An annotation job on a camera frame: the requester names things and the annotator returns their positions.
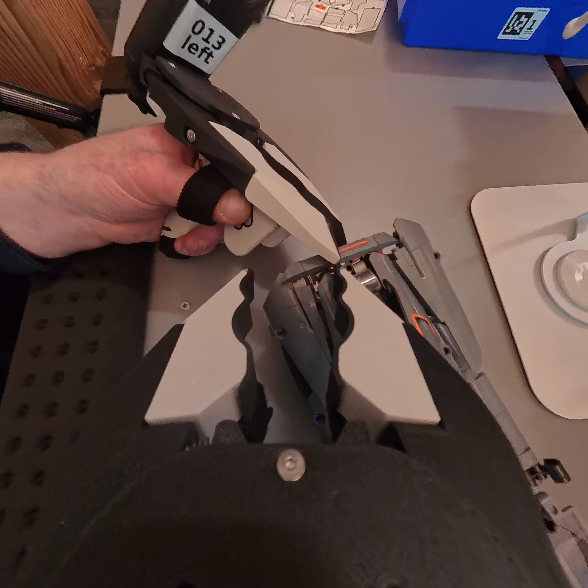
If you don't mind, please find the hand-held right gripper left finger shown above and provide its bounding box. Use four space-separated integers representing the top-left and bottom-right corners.
145 269 272 442

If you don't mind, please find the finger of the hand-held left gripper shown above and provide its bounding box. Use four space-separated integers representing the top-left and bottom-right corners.
213 123 338 262
257 138 346 244

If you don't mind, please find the person's left forearm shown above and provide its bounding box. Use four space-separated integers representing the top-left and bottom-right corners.
0 140 44 276

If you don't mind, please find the white desk stand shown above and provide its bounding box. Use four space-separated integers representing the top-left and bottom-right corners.
471 184 588 420

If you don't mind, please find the person's left hand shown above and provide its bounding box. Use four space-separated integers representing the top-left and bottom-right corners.
0 123 254 260

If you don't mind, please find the grey lego car model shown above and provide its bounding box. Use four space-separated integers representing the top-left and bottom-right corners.
262 218 588 588

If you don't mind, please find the blue plastic bin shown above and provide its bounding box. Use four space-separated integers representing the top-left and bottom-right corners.
397 0 588 58

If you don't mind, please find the long grey orange-striped lego panel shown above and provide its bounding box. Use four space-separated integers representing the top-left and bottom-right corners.
279 232 398 285

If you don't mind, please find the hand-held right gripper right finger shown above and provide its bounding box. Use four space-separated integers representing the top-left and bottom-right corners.
328 269 441 442

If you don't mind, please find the layered plywood board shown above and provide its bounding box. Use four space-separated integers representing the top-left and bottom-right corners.
0 0 113 148

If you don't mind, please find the thin wire with white plug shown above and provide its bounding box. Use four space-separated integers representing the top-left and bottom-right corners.
563 11 588 40

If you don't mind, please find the white sticker sheet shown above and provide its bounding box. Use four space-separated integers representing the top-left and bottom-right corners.
267 0 389 34

